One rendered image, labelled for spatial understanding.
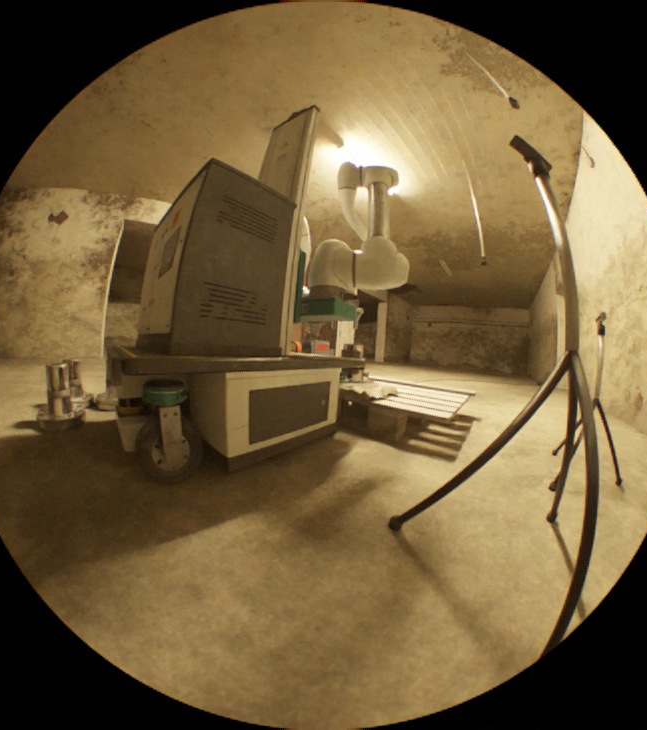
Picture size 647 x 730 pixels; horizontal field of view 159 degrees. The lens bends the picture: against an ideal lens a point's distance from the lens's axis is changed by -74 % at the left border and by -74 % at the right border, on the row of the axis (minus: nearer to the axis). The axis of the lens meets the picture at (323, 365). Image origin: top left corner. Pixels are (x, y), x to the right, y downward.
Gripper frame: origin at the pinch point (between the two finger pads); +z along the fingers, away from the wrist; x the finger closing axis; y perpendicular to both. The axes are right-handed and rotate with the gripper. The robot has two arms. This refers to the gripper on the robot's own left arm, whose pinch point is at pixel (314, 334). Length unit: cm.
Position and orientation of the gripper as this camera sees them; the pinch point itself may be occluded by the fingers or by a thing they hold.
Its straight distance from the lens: 174.6
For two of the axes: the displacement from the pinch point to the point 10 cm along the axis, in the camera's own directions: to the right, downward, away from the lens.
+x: -8.4, -1.0, 5.3
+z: -0.8, 9.9, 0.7
